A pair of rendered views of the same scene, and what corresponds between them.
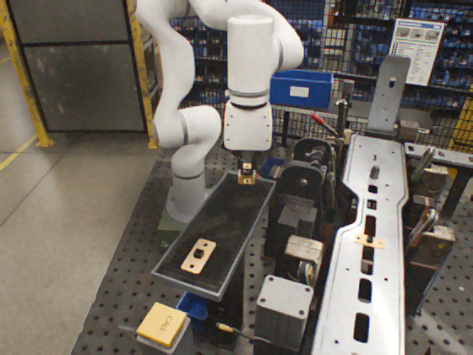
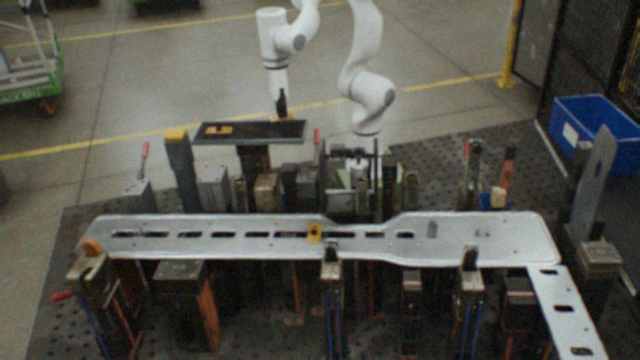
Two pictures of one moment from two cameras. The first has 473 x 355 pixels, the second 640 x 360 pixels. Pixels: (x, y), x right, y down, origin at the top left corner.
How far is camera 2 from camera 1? 1.56 m
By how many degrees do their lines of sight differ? 60
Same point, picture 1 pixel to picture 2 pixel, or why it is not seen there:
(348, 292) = (252, 225)
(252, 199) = (279, 135)
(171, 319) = (176, 134)
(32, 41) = not seen: outside the picture
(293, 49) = (281, 39)
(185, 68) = (359, 37)
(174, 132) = (342, 84)
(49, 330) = not seen: hidden behind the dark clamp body
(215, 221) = (250, 128)
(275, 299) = (207, 169)
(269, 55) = (266, 36)
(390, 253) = (303, 247)
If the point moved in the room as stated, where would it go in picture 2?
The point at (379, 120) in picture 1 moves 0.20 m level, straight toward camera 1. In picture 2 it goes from (579, 221) to (502, 217)
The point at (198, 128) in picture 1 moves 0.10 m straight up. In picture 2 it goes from (359, 91) to (358, 65)
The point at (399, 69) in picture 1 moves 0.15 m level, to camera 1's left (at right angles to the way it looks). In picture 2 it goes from (605, 155) to (563, 127)
